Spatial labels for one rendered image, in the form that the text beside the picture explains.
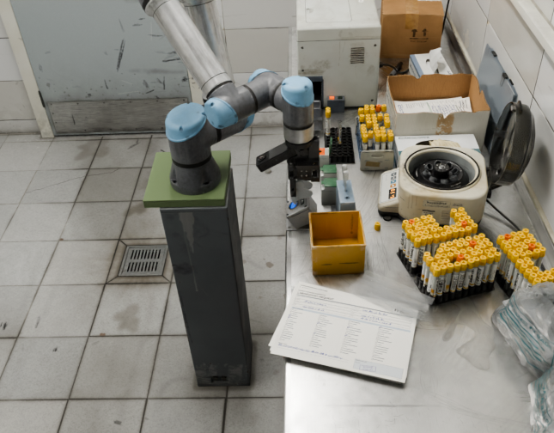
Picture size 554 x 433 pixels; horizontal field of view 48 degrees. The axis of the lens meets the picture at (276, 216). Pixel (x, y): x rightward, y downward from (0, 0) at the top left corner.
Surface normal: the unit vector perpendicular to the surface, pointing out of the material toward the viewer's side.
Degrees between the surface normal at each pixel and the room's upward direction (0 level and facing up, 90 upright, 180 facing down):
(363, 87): 90
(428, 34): 89
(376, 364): 0
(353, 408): 0
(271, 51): 90
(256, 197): 0
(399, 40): 90
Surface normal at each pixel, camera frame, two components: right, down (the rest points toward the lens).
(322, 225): 0.01, 0.64
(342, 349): -0.04, -0.77
